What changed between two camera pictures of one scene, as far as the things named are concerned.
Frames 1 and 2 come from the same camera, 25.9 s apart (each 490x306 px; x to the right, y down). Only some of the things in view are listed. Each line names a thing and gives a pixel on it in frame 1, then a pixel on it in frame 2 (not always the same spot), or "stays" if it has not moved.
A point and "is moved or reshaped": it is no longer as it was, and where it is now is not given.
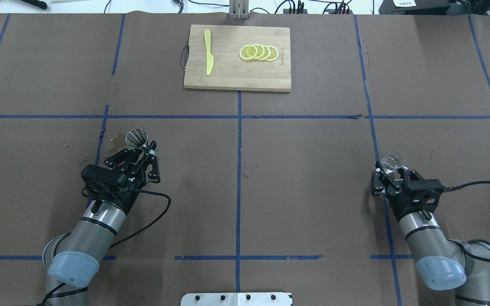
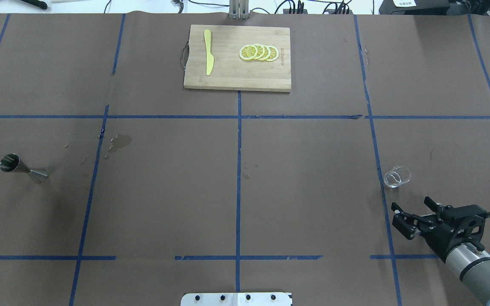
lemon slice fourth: x=274 y=53 stays
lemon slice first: x=248 y=52 stays
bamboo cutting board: x=229 y=71 stays
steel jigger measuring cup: x=137 y=138 -> x=12 y=162
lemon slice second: x=260 y=51 stays
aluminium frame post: x=239 y=9 stays
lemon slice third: x=267 y=52 stays
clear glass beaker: x=391 y=161 is moved or reshaped
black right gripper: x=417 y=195 -> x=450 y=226
